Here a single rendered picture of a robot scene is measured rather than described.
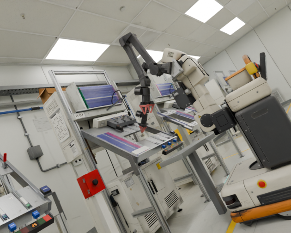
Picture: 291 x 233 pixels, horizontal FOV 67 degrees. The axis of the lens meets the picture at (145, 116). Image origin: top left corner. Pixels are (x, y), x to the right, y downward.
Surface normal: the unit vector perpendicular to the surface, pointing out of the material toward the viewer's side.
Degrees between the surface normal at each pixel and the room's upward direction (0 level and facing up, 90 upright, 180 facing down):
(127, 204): 90
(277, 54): 90
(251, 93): 90
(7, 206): 47
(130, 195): 90
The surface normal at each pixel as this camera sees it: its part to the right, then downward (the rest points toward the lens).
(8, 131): 0.68, -0.44
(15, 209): 0.18, -0.93
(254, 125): -0.50, 0.11
